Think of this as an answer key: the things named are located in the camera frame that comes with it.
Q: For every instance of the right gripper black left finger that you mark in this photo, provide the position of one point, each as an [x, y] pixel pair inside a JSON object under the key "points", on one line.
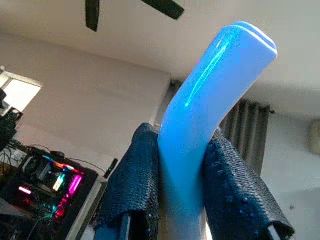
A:
{"points": [[135, 180]]}

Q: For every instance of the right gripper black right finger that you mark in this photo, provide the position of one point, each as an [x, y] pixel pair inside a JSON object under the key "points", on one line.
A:
{"points": [[240, 190]]}

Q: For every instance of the small black upright device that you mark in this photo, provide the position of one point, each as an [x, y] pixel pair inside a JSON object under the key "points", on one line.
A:
{"points": [[111, 167]]}

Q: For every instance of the grey pleated curtain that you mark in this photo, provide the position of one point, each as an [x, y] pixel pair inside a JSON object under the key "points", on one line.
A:
{"points": [[250, 135]]}

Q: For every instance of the computer case with coloured lights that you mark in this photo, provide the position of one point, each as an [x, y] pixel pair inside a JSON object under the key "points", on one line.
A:
{"points": [[47, 185]]}

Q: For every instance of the black equipment stack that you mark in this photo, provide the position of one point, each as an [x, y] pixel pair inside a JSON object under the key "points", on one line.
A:
{"points": [[6, 125]]}

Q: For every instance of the dark ceiling fan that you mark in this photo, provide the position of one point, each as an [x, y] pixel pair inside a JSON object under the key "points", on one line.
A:
{"points": [[92, 15]]}

